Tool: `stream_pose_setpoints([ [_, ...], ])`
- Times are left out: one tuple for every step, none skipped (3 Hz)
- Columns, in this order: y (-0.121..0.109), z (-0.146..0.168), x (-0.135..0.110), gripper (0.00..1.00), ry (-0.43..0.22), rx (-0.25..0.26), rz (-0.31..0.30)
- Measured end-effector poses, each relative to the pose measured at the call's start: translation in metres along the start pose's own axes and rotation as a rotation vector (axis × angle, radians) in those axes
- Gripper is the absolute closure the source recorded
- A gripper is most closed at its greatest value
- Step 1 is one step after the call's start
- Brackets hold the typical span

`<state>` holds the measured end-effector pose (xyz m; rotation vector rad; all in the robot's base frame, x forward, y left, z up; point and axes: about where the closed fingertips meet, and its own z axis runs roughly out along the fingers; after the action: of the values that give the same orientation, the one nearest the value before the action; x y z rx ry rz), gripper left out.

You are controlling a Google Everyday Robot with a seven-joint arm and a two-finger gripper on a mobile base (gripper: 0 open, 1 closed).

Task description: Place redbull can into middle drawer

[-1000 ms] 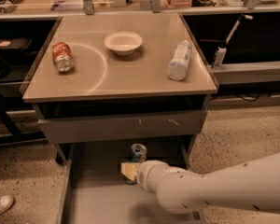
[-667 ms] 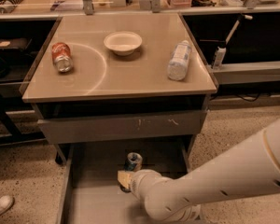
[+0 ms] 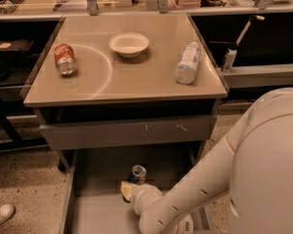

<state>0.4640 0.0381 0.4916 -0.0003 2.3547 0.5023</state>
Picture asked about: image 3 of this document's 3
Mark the red coca cola can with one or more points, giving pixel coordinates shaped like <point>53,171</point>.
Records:
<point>65,60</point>

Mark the grey drawer cabinet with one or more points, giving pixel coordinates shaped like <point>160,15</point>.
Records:
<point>108,87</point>

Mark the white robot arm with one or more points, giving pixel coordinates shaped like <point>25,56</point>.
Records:
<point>253,163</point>

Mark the open middle grey drawer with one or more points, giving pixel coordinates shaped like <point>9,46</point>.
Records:
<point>94,204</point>

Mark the clear plastic water bottle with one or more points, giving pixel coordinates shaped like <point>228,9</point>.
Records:
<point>188,63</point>

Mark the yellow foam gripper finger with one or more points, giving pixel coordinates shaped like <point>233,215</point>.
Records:
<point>127,189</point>

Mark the white paper bowl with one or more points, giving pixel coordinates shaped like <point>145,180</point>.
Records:
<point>128,45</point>

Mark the white sneaker shoe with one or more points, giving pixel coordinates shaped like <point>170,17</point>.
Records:
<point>6,212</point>

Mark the blue silver redbull can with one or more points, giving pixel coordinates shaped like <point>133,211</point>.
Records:
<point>137,175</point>

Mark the closed top grey drawer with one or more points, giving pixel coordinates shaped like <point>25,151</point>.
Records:
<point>87,135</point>

